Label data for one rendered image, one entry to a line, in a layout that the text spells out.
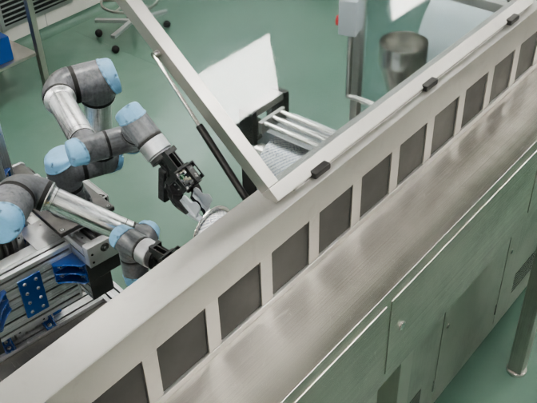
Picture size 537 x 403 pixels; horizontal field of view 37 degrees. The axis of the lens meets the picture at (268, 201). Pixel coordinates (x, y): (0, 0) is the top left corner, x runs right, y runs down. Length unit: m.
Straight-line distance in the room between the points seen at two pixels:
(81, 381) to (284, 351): 0.43
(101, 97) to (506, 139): 1.21
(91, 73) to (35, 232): 0.77
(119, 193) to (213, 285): 2.98
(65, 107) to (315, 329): 1.10
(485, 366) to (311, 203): 2.03
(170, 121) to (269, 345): 3.47
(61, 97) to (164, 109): 2.66
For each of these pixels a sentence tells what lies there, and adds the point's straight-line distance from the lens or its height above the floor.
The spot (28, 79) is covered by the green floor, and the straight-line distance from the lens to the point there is 5.58.
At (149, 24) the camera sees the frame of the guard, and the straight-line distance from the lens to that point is 1.55.
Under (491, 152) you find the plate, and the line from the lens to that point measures 2.07.
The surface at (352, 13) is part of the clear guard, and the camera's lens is 1.86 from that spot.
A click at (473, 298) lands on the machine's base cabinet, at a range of 3.01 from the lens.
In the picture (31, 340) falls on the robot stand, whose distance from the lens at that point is 3.34.
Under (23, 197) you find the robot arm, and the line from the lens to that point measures 2.34.
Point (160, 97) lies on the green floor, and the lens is 5.15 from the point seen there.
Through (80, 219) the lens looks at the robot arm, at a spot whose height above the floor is 1.11.
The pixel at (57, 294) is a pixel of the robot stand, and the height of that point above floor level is 0.53.
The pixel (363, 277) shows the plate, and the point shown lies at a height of 1.44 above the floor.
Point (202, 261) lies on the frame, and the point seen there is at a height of 1.65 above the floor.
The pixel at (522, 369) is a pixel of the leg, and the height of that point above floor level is 0.06.
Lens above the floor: 2.58
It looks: 38 degrees down
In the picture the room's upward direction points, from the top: 2 degrees counter-clockwise
